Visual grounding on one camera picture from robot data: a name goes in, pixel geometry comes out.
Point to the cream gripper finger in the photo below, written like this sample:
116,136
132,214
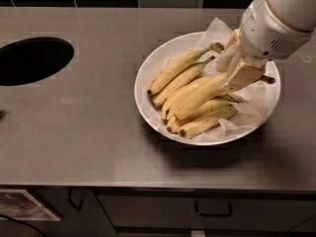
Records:
229,57
241,74

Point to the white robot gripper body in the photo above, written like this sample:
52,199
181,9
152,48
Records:
268,34

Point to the large yellow banana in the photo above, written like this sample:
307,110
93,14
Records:
216,85

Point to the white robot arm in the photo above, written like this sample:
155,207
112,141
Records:
269,30

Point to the white round bowl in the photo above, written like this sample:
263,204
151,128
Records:
154,63

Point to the top yellow banana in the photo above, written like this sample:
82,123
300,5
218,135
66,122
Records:
178,65

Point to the bottom yellow banana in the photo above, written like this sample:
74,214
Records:
205,122

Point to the hidden lower yellow banana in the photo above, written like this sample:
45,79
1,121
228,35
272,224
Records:
217,103

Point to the white paper liner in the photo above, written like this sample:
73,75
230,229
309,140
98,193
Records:
253,106

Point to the grey drawer front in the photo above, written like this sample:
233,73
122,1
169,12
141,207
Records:
251,212

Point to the dark round counter hole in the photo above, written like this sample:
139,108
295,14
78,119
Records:
31,60

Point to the grey cabinet door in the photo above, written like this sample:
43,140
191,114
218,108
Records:
91,221

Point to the printed paper sheet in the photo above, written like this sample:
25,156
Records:
23,205

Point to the black drawer handle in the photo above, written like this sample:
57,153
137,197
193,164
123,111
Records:
213,208

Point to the black cabinet door handle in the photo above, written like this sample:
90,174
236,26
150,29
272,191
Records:
75,199

